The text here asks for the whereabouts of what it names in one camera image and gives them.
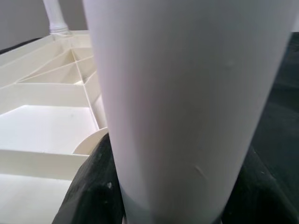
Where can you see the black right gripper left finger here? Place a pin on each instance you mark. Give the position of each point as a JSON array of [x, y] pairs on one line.
[[93, 191]]

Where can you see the black cloth table cover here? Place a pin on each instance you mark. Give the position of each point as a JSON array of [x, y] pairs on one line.
[[280, 93]]

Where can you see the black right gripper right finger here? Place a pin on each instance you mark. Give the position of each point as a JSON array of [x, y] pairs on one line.
[[264, 193]]

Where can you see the white plastic children table top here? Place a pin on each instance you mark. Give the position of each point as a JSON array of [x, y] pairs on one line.
[[46, 128]]

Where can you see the white tapered plastic table leg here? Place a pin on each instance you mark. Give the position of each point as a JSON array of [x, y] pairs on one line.
[[55, 16], [187, 105]]

